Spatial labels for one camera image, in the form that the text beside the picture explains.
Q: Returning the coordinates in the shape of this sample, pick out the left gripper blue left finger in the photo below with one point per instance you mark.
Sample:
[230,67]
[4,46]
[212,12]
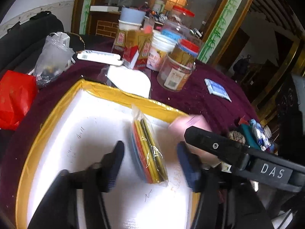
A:
[112,164]

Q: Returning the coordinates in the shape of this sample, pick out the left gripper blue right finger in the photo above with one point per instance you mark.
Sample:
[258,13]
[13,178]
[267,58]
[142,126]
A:
[191,167]

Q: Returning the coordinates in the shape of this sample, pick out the bag of coloured felt sheets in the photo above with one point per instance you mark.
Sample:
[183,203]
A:
[147,149]

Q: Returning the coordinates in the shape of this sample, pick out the pink soft object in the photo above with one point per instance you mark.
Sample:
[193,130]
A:
[180,124]

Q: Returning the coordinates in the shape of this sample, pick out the grey hedgehog plush toy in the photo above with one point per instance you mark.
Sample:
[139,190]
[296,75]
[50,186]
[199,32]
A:
[236,136]

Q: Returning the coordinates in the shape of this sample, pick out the blue white crumpled cloth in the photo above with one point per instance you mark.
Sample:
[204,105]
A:
[261,137]

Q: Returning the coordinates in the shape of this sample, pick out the teal box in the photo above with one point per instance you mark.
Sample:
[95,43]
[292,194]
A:
[250,139]

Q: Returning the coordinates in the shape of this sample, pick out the gold-rimmed white tray box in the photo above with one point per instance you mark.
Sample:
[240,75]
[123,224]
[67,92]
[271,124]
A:
[84,126]

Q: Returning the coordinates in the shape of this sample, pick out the maroon velvet tablecloth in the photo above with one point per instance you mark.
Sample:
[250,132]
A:
[194,98]

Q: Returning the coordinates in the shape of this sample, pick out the white paper sheet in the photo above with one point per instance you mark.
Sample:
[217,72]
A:
[130,81]

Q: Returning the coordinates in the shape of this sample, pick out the blue tissue packet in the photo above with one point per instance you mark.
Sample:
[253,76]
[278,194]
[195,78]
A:
[216,89]

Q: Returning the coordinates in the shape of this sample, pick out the white remote control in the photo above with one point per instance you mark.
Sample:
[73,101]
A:
[100,57]

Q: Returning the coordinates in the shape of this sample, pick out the red cigarette box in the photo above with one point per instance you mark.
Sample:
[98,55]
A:
[130,56]

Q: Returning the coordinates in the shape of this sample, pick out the red-lidded gold jar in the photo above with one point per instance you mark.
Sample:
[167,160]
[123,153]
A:
[185,52]

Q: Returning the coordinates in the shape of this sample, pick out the red plastic bag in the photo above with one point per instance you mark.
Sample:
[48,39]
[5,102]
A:
[18,92]

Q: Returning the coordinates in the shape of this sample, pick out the clear plastic bag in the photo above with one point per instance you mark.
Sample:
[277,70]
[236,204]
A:
[55,58]

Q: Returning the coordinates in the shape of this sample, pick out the gold red tea carton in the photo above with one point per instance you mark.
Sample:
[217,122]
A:
[132,38]

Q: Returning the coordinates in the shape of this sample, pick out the white pink-labelled tub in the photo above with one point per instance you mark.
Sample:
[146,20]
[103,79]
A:
[161,46]

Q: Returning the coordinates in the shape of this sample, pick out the blue-labelled clear jar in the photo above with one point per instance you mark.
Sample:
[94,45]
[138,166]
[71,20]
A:
[175,31]

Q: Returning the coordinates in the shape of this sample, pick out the pale blue cup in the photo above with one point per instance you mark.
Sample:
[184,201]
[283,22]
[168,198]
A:
[131,19]

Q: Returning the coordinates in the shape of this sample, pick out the red-lidded tall clear jar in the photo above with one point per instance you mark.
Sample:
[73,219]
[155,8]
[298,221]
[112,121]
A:
[181,16]

